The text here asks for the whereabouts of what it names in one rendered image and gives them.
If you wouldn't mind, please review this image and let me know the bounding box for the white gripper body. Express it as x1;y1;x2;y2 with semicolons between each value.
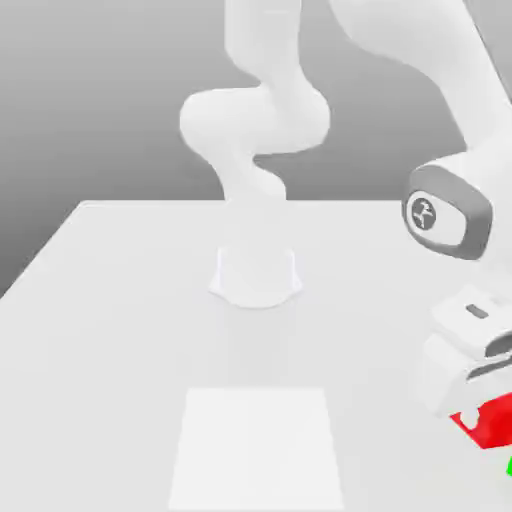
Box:
422;332;512;420

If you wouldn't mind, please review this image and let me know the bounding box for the small red cube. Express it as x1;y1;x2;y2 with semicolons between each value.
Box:
449;392;512;450

